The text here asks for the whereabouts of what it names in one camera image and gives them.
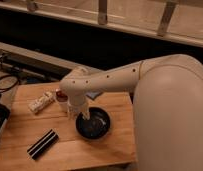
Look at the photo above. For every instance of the black striped box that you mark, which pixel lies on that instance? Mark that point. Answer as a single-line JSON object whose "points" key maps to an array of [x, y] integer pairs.
{"points": [[45, 142]]}

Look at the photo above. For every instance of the white cup with red contents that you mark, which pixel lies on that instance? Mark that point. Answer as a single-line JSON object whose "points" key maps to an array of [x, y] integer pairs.
{"points": [[61, 99]]}

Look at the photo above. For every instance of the metal railing bracket middle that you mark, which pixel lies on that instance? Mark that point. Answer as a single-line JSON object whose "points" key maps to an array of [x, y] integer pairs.
{"points": [[102, 12]]}

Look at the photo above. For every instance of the metal railing bracket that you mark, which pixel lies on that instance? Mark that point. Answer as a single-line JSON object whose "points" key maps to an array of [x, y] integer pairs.
{"points": [[31, 5], [102, 12], [169, 8]]}

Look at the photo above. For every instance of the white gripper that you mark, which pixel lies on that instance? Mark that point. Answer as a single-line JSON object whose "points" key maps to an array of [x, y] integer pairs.
{"points": [[76, 109]]}

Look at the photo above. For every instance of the blue sponge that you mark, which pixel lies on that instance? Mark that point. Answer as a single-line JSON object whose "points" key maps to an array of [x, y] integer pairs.
{"points": [[93, 95]]}

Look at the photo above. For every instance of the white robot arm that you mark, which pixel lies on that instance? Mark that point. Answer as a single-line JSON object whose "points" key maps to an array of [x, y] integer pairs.
{"points": [[167, 105]]}

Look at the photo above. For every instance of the black ceramic bowl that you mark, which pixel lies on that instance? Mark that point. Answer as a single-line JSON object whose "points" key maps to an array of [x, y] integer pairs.
{"points": [[96, 126]]}

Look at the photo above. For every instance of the round black-rimmed object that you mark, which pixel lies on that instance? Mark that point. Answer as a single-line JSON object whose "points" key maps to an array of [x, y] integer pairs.
{"points": [[7, 82]]}

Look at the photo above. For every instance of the metal railing bracket left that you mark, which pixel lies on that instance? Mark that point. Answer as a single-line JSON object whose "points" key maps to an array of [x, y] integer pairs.
{"points": [[31, 5]]}

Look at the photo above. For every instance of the metal railing bracket right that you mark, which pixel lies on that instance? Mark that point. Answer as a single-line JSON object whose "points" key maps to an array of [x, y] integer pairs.
{"points": [[169, 8]]}

